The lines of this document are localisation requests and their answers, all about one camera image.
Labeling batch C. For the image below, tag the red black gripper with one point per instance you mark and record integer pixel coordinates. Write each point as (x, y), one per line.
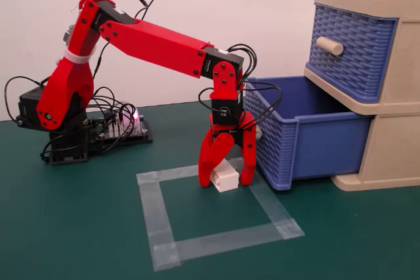
(226, 109)

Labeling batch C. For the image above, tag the beige plastic drawer cabinet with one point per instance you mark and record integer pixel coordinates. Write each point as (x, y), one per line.
(400, 96)

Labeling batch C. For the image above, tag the controller board on black plate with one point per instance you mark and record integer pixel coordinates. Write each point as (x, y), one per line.
(128, 129)

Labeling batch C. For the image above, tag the blue woven drawer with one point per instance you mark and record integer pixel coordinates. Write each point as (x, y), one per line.
(354, 50)
(321, 142)

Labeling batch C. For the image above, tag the white zip tie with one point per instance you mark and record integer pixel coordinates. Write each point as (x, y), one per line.
(77, 57)

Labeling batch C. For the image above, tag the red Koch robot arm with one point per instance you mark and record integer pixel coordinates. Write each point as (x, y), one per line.
(157, 44)

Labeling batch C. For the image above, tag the white cube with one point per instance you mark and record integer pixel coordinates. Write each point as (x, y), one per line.
(226, 180)

